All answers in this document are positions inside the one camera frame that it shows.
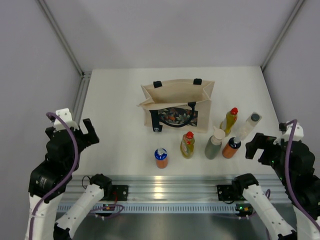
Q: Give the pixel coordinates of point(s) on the yellow bottle red cap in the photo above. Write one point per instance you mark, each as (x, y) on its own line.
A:
(229, 120)
(187, 145)

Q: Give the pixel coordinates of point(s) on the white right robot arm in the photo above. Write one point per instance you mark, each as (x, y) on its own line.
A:
(299, 219)

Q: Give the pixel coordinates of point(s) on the aluminium frame post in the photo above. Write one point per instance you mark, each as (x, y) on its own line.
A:
(293, 14)
(85, 76)

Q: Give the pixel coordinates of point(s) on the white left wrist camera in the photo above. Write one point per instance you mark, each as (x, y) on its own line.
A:
(66, 116)

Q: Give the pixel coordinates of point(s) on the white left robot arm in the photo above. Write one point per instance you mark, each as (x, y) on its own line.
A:
(48, 183)

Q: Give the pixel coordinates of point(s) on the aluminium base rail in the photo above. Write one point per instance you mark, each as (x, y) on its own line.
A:
(177, 188)

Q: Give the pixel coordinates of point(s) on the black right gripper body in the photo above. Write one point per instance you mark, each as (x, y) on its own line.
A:
(271, 157)

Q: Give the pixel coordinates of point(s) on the right aluminium frame post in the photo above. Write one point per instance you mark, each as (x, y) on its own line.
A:
(293, 14)

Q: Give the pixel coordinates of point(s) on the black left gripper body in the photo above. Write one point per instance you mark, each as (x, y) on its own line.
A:
(49, 130)

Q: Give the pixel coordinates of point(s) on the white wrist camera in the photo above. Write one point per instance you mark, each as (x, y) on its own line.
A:
(286, 129)
(66, 116)

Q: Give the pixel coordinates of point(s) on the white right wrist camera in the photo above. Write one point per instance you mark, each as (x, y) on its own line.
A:
(286, 129)

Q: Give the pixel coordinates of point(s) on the green pump bottle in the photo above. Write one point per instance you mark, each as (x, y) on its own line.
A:
(214, 143)

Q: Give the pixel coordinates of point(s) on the white slotted cable duct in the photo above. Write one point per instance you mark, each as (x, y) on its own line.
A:
(180, 208)

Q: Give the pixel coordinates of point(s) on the left aluminium frame post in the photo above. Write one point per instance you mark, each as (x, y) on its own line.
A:
(85, 76)

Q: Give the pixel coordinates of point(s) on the clear bottle dark cap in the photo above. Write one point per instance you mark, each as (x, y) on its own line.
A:
(248, 126)

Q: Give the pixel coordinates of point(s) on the beige canvas tote bag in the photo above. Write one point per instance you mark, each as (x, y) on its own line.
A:
(180, 104)

